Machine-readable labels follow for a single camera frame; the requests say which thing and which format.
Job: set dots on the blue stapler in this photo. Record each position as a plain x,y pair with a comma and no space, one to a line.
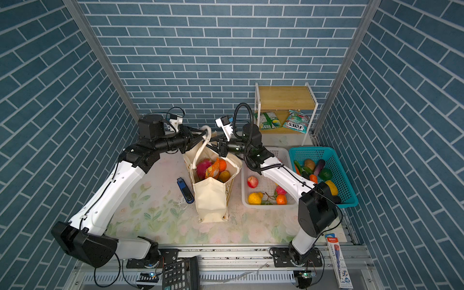
187,194

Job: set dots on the red apple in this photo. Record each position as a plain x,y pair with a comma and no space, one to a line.
252,182

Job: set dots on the yellow lemon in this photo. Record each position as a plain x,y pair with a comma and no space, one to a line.
255,198

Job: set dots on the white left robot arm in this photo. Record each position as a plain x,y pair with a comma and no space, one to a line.
83,236

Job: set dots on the black calculator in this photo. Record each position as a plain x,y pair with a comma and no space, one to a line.
182,275

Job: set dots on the brown potato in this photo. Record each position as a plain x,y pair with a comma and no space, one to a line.
309,163

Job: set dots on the floral table mat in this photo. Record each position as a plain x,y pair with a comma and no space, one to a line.
156,209

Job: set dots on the small orange fruit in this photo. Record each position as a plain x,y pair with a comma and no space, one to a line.
281,200

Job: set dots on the teal plastic vegetable basket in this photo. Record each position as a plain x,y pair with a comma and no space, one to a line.
332,163

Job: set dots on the aluminium corner post left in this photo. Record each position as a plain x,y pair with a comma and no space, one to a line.
123,103

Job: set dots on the green snack bag lower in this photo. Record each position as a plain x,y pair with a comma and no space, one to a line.
267,121

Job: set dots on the aluminium corner post right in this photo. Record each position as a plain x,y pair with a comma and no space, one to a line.
359,35

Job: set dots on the orange carrot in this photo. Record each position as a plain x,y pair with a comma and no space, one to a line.
313,178

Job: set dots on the teal foxs candy bag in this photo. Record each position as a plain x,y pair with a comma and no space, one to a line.
297,121

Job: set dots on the yellow potato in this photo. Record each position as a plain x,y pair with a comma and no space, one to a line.
224,176

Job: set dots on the white plastic fruit basket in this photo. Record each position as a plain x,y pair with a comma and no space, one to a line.
265,186

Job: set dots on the white toothpaste box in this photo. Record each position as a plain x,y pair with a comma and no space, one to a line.
342,275

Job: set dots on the orange pumpkin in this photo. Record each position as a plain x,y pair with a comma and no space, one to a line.
222,164

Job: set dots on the aluminium corner post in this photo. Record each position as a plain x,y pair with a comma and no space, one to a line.
359,35
123,103

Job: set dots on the pink dragon fruit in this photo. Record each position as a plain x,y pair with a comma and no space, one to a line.
202,166

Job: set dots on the white wooden shelf rack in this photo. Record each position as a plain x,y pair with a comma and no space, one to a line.
284,99

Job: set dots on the cream floral tote bag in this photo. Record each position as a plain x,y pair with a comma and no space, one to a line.
211,195

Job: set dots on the green round vegetable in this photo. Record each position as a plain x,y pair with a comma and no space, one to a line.
325,174

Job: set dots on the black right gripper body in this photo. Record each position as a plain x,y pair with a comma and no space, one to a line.
237,146

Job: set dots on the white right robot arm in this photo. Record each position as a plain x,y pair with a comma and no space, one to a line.
316,209

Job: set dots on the colourful snack bag top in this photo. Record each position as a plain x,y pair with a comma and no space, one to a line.
214,170

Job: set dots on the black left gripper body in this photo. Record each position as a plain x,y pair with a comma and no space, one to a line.
182,140

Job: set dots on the purple eggplant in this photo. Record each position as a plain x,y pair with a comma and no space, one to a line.
319,167

